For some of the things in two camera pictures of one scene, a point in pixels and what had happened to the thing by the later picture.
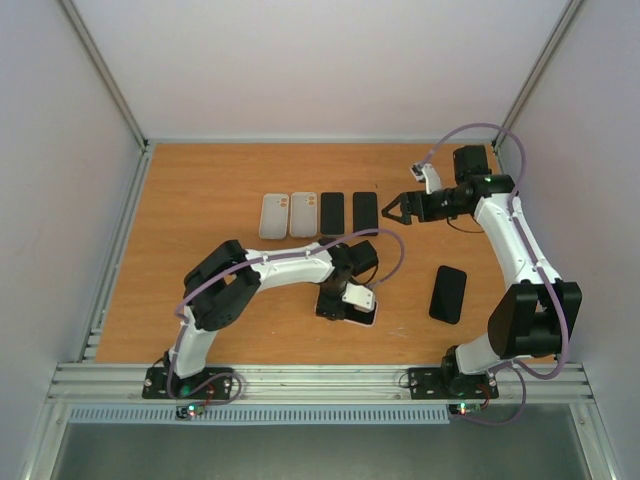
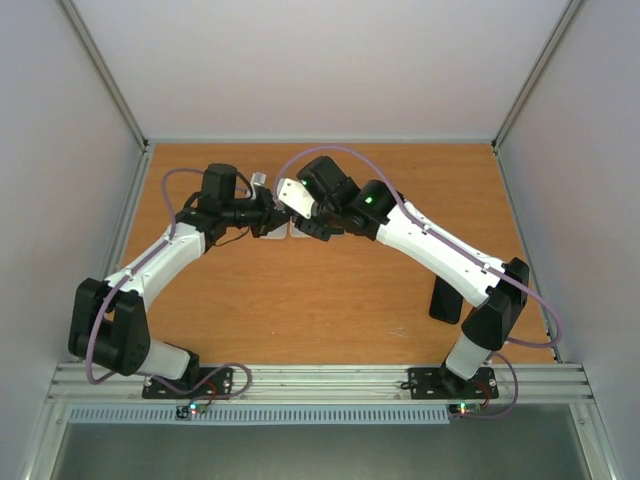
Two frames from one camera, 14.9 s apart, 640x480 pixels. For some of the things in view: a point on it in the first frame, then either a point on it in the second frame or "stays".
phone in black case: (448, 295) stays
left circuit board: (194, 409) stays
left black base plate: (155, 384) stays
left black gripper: (328, 310) → (264, 227)
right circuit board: (464, 408) stays
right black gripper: (413, 206) → (316, 223)
